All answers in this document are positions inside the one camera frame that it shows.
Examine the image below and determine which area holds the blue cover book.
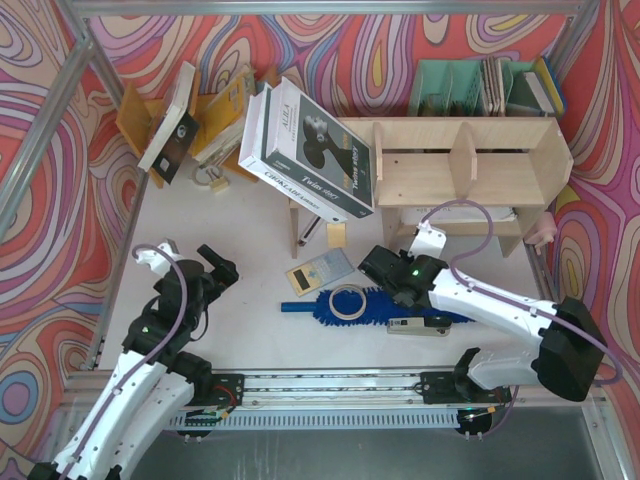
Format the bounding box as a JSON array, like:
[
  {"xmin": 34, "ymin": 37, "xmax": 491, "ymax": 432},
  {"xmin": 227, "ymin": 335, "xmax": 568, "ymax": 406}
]
[{"xmin": 530, "ymin": 56, "xmax": 567, "ymax": 118}]

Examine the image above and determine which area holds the blue microfiber duster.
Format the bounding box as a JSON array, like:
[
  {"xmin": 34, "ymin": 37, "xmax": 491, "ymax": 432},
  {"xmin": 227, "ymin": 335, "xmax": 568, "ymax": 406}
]
[{"xmin": 280, "ymin": 287, "xmax": 472, "ymax": 327}]

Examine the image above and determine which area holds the pink pig figurine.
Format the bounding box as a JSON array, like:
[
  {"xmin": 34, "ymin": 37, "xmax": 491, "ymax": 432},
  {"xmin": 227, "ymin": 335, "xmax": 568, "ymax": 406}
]
[{"xmin": 524, "ymin": 211, "xmax": 557, "ymax": 255}]

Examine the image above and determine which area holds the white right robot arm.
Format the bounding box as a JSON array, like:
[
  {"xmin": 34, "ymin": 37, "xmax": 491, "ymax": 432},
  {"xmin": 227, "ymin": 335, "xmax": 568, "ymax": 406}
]
[{"xmin": 358, "ymin": 221, "xmax": 606, "ymax": 402}]

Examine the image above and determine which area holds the yellow paperback book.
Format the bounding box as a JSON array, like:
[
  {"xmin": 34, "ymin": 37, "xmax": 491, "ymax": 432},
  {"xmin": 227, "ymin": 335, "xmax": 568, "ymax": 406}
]
[{"xmin": 192, "ymin": 68, "xmax": 255, "ymax": 166}]

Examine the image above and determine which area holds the yellow wooden book holder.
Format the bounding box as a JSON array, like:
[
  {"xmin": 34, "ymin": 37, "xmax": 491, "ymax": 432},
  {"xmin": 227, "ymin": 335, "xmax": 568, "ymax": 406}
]
[{"xmin": 115, "ymin": 69, "xmax": 281, "ymax": 190}]

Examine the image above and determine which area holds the teal file organizer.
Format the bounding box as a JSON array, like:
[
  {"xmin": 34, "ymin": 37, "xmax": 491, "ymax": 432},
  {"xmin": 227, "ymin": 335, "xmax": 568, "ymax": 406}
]
[{"xmin": 408, "ymin": 58, "xmax": 551, "ymax": 119}]

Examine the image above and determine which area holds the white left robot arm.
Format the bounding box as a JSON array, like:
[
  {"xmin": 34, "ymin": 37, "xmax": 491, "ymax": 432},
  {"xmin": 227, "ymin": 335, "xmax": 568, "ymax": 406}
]
[{"xmin": 28, "ymin": 241, "xmax": 244, "ymax": 479}]

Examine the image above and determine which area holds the brass padlock with ring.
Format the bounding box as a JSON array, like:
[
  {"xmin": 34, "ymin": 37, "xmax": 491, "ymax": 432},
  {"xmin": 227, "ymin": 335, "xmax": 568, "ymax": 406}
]
[{"xmin": 191, "ymin": 166, "xmax": 229, "ymax": 193}]

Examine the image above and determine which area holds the small wooden stand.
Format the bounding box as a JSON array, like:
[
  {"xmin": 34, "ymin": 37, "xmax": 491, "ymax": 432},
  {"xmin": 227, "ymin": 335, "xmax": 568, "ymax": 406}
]
[{"xmin": 288, "ymin": 200, "xmax": 299, "ymax": 259}]

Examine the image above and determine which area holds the large Twins story book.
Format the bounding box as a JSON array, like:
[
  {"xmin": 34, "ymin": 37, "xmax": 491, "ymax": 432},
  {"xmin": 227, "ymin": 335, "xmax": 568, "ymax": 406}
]
[{"xmin": 267, "ymin": 79, "xmax": 375, "ymax": 218}]

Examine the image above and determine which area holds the yellow sticky note pad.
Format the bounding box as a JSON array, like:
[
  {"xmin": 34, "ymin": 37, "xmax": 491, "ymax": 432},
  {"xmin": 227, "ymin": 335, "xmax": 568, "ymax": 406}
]
[{"xmin": 326, "ymin": 223, "xmax": 347, "ymax": 249}]

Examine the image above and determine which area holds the light wooden bookshelf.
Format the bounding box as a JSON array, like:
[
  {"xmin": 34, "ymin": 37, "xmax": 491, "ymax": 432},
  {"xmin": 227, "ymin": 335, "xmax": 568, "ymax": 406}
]
[{"xmin": 342, "ymin": 117, "xmax": 574, "ymax": 256}]

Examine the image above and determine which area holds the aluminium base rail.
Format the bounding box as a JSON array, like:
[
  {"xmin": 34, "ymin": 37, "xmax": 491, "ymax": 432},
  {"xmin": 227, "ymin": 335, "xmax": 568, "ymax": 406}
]
[{"xmin": 64, "ymin": 367, "xmax": 609, "ymax": 416}]

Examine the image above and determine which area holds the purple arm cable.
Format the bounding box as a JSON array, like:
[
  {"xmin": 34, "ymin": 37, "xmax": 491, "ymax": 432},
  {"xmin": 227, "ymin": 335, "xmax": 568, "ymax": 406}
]
[
  {"xmin": 59, "ymin": 243, "xmax": 191, "ymax": 466},
  {"xmin": 417, "ymin": 199, "xmax": 625, "ymax": 386}
]

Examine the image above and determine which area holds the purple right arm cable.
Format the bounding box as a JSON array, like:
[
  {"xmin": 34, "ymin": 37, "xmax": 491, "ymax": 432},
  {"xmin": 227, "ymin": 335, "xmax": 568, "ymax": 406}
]
[{"xmin": 417, "ymin": 199, "xmax": 625, "ymax": 386}]

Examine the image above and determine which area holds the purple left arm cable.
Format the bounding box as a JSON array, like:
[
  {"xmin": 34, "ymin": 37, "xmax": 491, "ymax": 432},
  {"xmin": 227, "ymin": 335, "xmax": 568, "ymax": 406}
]
[{"xmin": 59, "ymin": 243, "xmax": 191, "ymax": 466}]

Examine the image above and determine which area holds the white Ciokladfabriken book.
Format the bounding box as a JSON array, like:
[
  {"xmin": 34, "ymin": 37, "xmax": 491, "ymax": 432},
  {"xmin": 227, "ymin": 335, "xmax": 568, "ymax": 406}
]
[{"xmin": 239, "ymin": 84, "xmax": 347, "ymax": 224}]

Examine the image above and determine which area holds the black cover white book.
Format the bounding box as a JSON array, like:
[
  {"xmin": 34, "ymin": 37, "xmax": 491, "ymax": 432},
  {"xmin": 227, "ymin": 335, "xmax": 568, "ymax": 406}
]
[{"xmin": 138, "ymin": 61, "xmax": 199, "ymax": 184}]

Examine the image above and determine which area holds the grey black stapler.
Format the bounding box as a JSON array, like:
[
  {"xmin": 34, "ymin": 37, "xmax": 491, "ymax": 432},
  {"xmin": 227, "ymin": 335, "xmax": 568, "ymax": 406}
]
[{"xmin": 387, "ymin": 316, "xmax": 452, "ymax": 338}]

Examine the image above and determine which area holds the black white pen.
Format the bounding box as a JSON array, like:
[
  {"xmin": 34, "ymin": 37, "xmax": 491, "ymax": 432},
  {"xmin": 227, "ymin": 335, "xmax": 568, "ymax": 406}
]
[{"xmin": 297, "ymin": 216, "xmax": 322, "ymax": 247}]

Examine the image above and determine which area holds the tape roll ring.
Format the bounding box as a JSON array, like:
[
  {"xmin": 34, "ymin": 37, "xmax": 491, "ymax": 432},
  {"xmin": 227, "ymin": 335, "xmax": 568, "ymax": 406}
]
[{"xmin": 328, "ymin": 283, "xmax": 369, "ymax": 322}]

